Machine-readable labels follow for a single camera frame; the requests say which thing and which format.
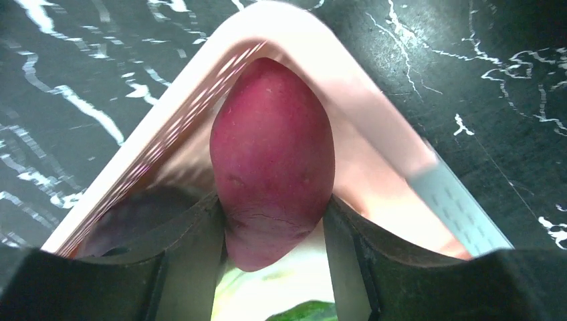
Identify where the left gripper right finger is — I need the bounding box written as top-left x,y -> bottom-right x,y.
322,197 -> 566,321

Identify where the pink plastic basket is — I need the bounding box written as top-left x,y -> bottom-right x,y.
43,1 -> 512,270

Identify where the white bok choy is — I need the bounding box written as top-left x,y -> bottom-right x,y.
211,223 -> 334,320

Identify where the red sweet potato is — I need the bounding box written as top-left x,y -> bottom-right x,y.
209,58 -> 335,272

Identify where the green cucumber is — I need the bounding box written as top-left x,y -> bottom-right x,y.
266,301 -> 338,321

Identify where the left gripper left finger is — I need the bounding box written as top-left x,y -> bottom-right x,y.
1,194 -> 224,320

